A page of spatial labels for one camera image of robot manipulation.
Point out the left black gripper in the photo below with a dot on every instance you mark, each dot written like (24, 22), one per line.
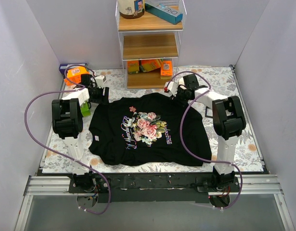
(105, 95)

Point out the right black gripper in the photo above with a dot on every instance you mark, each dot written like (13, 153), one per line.
(179, 95)

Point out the black floral print t-shirt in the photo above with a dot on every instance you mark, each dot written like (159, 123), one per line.
(151, 128)

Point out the white wire wooden shelf rack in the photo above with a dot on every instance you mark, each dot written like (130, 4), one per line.
(149, 37)

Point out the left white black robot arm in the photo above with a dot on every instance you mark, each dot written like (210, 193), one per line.
(67, 122)

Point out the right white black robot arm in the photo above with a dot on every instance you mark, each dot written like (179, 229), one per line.
(228, 123)

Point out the black green product box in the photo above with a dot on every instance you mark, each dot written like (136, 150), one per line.
(85, 109)

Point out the orange box on mat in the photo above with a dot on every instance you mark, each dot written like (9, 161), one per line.
(74, 75)

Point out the orange card box on shelf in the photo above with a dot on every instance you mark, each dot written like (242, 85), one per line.
(166, 69)

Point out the yellow green sponge pack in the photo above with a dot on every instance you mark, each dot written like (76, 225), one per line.
(133, 67)

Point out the teal rectangular box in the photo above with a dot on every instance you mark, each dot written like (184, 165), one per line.
(166, 13)

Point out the cream brown cartoon canister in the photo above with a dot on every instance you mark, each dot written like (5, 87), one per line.
(131, 9)

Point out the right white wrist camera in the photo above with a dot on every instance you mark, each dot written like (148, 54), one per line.
(171, 87)

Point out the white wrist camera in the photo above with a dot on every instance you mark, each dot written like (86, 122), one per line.
(100, 80)
(171, 87)

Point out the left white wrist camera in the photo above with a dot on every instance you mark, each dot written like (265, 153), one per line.
(100, 80)

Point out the black frame left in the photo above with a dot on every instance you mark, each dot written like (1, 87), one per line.
(208, 112)

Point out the purple box at wall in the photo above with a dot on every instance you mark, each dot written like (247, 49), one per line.
(63, 67)

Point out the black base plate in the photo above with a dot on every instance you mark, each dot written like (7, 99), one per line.
(151, 187)

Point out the aluminium rail frame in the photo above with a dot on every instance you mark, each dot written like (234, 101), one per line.
(251, 184)

